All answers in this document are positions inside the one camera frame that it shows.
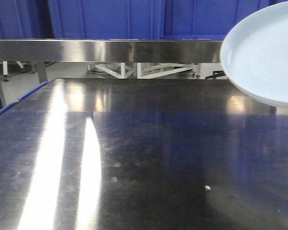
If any blue shelf bin left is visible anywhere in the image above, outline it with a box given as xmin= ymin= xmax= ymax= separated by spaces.
xmin=0 ymin=0 xmax=53 ymax=39

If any stainless steel shelf rail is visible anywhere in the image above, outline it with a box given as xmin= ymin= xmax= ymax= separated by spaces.
xmin=0 ymin=39 xmax=222 ymax=63

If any light blue plate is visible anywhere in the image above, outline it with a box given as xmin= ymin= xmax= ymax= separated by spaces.
xmin=229 ymin=79 xmax=288 ymax=108
xmin=220 ymin=1 xmax=288 ymax=103

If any white metal frame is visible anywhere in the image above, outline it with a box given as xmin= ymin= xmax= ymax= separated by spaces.
xmin=87 ymin=62 xmax=201 ymax=79

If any blue shelf bin right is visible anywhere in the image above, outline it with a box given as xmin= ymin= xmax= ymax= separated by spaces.
xmin=162 ymin=0 xmax=279 ymax=40

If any blue shelf bin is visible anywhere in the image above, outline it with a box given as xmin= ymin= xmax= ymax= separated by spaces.
xmin=48 ymin=0 xmax=165 ymax=40
xmin=162 ymin=0 xmax=279 ymax=40
xmin=0 ymin=0 xmax=53 ymax=39

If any black office chair base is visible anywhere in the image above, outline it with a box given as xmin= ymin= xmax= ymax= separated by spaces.
xmin=204 ymin=70 xmax=227 ymax=80

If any blue shelf bin middle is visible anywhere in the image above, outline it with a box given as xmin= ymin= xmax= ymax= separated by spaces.
xmin=48 ymin=0 xmax=165 ymax=40

